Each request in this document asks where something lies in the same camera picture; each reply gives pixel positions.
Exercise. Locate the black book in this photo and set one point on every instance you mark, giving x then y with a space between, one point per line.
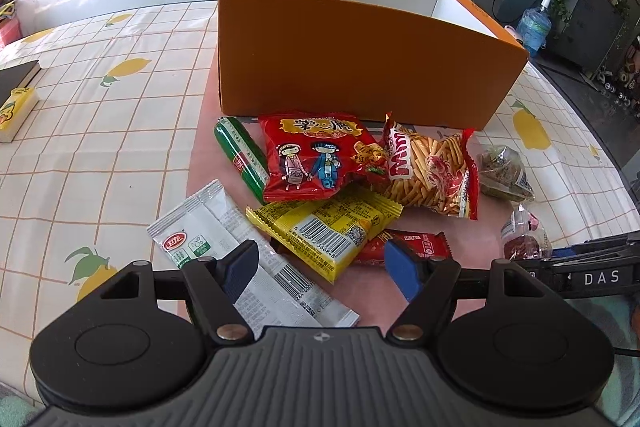
15 79

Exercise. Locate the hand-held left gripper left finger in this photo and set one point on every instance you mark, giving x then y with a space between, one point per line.
241 269

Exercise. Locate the clear red snack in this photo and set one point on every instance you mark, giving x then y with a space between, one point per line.
520 237

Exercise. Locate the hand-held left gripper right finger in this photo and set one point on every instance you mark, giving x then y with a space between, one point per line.
401 272

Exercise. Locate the pink mat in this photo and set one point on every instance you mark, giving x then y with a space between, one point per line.
370 297

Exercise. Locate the small red snack packet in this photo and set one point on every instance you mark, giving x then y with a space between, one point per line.
425 244

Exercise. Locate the pink storage box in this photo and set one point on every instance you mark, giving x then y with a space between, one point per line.
9 32

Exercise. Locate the white and green snack packet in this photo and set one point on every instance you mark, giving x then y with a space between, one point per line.
200 227

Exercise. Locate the yellow snack packet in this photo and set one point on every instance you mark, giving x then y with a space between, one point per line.
320 222

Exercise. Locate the red cartoon snack packet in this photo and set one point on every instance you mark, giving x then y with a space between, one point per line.
310 157

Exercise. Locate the orange cardboard box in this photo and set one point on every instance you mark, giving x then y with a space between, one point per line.
350 57

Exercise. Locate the lemon print tablecloth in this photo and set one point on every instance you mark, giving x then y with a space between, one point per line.
100 132

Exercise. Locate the dark cabinet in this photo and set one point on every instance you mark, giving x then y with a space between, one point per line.
595 27

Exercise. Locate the green sausage stick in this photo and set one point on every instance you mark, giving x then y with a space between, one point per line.
240 152

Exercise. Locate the clear green snack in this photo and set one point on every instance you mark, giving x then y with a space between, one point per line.
500 172

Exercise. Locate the blue water jug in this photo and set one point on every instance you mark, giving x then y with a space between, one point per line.
534 27

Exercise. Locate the shrimp stick snack packet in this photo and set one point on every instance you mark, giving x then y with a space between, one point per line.
435 172

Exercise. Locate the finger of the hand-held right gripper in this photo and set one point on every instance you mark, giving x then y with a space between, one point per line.
600 248

